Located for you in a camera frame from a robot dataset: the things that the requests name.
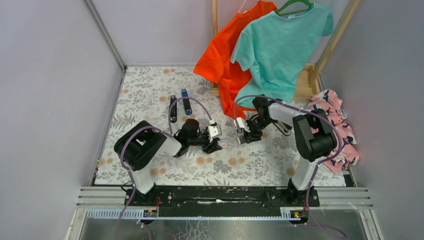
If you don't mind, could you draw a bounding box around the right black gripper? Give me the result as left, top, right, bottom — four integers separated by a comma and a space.
241, 116, 274, 145

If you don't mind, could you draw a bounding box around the blue stapler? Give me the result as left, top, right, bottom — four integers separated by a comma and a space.
181, 88, 193, 116

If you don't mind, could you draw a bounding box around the small black stapler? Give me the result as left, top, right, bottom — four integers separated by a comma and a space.
168, 95, 177, 123

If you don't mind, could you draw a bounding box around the red staple box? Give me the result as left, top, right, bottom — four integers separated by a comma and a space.
217, 140, 228, 149

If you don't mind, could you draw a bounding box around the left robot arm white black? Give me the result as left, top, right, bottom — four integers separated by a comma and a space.
113, 118, 223, 206

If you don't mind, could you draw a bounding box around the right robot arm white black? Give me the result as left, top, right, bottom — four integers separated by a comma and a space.
233, 95, 342, 206

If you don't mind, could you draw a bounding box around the floral table mat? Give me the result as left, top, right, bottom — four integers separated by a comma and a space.
93, 65, 347, 187

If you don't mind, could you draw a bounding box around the wooden clothes rack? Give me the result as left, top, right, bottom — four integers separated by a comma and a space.
212, 0, 359, 101

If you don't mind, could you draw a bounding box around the orange t-shirt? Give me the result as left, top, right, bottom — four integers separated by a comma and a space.
193, 0, 277, 119

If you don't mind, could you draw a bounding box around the teal t-shirt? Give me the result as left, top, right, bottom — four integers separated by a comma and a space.
230, 3, 334, 109

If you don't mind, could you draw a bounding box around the pink patterned cloth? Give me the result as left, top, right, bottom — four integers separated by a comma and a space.
306, 89, 360, 173

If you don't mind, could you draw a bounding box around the pink clothes hanger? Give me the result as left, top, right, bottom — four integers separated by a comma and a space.
237, 0, 259, 14

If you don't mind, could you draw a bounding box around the green clothes hanger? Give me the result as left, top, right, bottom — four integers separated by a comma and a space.
275, 0, 314, 16

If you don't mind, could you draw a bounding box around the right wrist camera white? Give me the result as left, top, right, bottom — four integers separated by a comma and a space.
233, 117, 250, 134

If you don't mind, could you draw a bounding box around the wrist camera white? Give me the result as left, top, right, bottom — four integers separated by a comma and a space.
233, 117, 250, 134
207, 119, 222, 139

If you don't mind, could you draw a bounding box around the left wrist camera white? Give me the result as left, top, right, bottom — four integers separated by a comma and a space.
207, 119, 222, 139

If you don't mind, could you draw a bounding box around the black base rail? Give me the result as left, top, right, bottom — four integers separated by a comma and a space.
124, 185, 320, 218

